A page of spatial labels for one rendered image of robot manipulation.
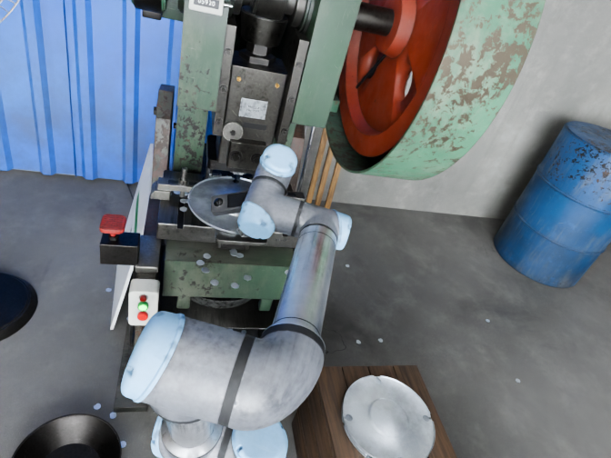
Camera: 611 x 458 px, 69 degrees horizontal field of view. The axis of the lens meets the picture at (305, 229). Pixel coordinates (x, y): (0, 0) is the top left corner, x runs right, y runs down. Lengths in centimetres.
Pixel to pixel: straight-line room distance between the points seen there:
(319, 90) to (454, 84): 37
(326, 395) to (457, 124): 89
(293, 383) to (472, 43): 71
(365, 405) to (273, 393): 92
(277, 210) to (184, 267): 54
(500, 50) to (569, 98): 239
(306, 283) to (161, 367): 26
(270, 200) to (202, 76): 41
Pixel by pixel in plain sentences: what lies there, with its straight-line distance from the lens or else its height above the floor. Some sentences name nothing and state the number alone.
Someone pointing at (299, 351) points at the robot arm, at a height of 107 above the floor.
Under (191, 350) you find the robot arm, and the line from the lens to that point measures 57.
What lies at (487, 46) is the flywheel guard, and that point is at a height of 139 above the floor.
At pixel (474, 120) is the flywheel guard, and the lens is 105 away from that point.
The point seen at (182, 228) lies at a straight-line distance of 136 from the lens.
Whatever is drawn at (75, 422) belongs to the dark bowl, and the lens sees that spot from 172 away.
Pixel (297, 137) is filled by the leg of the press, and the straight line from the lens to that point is 168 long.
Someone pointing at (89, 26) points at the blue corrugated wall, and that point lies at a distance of 246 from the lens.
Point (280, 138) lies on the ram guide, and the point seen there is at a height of 101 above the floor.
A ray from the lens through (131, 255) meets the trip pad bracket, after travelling 129.
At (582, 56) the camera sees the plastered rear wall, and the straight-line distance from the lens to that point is 329.
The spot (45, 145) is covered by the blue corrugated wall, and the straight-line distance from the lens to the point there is 274.
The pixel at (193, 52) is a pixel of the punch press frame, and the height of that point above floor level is 120.
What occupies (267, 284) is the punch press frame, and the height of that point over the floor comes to 56.
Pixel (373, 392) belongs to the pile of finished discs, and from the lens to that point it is 151.
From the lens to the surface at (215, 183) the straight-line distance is 141.
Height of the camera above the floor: 153
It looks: 35 degrees down
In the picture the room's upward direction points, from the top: 17 degrees clockwise
